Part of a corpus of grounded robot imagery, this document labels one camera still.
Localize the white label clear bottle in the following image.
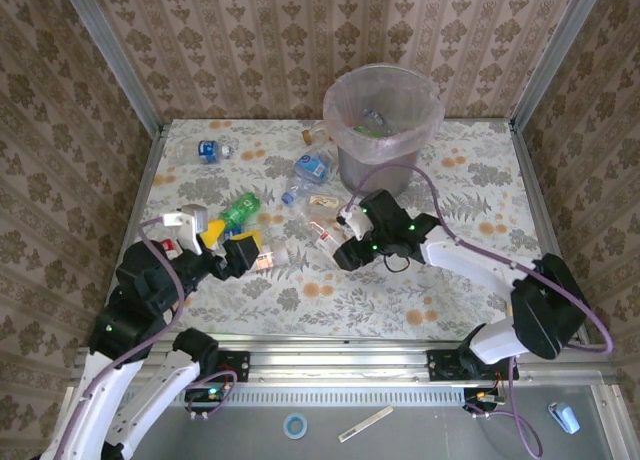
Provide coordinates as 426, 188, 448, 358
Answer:
309, 219, 351, 254

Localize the green plastic bottle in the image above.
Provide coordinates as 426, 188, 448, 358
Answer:
218, 191, 262, 229

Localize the orange print clear bottle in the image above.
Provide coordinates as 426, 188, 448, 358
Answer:
257, 243, 301, 276

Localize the grey round waste bin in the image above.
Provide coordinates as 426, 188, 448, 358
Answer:
322, 63, 446, 194

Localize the beige label green cap bottle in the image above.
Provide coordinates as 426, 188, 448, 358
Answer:
304, 194, 351, 221

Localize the clear pink bin liner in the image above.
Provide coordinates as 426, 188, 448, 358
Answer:
322, 63, 446, 164

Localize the large blue label bottle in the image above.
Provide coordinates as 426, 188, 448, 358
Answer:
280, 147, 336, 206

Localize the floral patterned tablecloth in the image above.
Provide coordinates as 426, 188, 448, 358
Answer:
114, 118, 556, 341

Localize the small blue label bottle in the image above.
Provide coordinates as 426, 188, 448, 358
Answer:
175, 138, 236, 166

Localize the orange label plastic bottle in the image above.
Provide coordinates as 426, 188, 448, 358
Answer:
301, 122, 334, 146

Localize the small black controller board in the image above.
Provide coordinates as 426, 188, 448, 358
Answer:
463, 387, 501, 406
184, 387, 224, 404

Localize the wooden ruler stick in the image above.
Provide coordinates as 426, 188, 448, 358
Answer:
337, 404, 395, 444

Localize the blue tape roll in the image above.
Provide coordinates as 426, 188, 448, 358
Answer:
283, 414, 308, 440

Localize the blue white stapler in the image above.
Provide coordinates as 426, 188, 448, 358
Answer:
547, 401, 581, 435

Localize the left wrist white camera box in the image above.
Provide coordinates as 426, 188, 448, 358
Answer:
160, 204, 209, 256

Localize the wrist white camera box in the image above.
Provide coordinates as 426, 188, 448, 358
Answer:
338, 204, 375, 242
160, 204, 209, 256

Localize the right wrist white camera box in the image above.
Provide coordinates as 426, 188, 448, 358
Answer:
338, 204, 375, 242

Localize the aluminium table side rail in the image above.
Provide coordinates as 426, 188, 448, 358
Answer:
94, 127, 166, 346
512, 129, 591, 344

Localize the aluminium mounting rail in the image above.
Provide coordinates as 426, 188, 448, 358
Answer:
72, 337, 616, 386

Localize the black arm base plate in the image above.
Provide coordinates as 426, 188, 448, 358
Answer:
199, 350, 251, 383
426, 348, 520, 382

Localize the slotted grey cable duct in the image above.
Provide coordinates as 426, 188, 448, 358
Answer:
92, 387, 466, 406

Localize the aluminium frame post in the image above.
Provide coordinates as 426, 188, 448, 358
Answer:
514, 0, 609, 131
58, 0, 166, 134

